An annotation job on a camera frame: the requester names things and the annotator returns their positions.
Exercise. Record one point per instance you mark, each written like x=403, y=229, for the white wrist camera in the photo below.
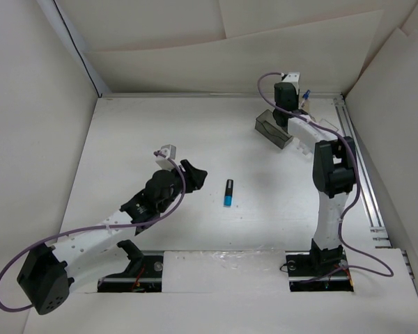
x=292, y=78
x=166, y=154

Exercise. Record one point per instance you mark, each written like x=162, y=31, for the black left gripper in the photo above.
x=194, y=177

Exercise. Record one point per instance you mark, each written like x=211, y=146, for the aluminium back rail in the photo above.
x=313, y=95

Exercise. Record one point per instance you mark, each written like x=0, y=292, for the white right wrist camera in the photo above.
x=292, y=78

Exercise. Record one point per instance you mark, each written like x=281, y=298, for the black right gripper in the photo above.
x=296, y=98

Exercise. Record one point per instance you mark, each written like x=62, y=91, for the clear plastic tray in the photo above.
x=308, y=135

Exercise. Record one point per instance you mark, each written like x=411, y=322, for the amber plastic tray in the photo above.
x=304, y=109

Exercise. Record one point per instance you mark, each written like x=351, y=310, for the aluminium side rail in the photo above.
x=363, y=226

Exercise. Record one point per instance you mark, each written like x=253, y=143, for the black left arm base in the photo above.
x=143, y=273

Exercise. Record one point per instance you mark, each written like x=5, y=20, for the smoky grey plastic tray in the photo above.
x=266, y=125

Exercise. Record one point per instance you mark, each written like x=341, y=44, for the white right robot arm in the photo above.
x=333, y=171

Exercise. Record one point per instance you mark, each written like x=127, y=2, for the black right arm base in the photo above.
x=305, y=276

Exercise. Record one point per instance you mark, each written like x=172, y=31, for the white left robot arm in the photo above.
x=50, y=273

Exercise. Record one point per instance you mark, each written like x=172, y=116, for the white foam front board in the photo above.
x=230, y=272

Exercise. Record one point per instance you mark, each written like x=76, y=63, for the black marker blue cap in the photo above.
x=228, y=194

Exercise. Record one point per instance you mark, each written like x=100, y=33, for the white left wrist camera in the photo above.
x=166, y=154

